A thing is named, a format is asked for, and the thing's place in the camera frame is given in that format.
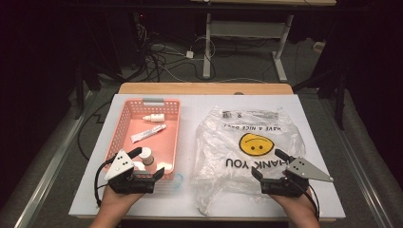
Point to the white power adapter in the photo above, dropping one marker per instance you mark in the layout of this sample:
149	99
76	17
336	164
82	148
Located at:
189	54

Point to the person's left hand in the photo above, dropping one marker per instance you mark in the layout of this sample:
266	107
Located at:
118	200

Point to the clear plastic bag smiley print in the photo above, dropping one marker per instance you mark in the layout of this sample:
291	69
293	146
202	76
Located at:
221	158

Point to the white ointment tube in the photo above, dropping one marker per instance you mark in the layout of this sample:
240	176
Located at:
147	134

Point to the pink plastic basket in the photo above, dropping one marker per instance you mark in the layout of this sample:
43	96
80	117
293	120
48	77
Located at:
160	148

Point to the wooden table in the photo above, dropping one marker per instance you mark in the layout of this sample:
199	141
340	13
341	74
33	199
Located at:
206	88

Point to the person's right hand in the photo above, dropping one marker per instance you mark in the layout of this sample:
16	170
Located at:
299	205

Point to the black metal stand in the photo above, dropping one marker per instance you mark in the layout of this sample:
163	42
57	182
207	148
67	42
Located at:
340	101

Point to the white table board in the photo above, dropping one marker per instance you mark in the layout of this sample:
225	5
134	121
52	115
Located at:
202	104

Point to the white metal desk frame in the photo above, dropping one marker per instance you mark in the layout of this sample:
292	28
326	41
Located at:
247	29

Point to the beige box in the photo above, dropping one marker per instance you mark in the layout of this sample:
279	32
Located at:
319	46

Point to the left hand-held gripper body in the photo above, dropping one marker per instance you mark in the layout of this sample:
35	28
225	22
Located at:
126	183

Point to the grey metal floor rail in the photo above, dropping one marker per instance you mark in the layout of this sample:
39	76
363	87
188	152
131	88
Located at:
47	186
364	190

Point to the small jar with white lid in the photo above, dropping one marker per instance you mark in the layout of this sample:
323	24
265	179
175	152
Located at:
147	155

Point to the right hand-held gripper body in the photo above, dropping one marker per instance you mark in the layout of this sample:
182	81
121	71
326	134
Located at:
285	186

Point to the white dropper bottle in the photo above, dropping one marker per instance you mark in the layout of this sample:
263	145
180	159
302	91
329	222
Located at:
155	117

